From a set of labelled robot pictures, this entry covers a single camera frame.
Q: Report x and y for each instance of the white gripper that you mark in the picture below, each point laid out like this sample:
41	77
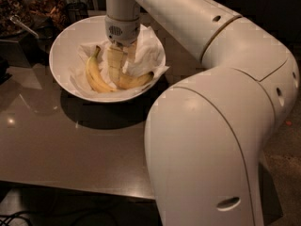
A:
123	31

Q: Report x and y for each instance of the yellow banana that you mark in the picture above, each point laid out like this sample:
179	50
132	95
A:
129	82
93	74

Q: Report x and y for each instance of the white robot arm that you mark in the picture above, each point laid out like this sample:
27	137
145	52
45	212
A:
204	135

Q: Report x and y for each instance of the white round bowl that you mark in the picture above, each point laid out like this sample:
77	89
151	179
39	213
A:
63	52

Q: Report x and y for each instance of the white paper towel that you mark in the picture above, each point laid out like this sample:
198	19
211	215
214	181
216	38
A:
150	57

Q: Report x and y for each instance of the glass jar with snacks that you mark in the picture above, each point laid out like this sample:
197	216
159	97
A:
13	8

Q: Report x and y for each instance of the dark wire basket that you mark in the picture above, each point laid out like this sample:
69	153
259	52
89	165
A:
76	12

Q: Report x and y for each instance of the metal scoop handle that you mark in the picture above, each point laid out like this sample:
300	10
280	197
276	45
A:
16	20

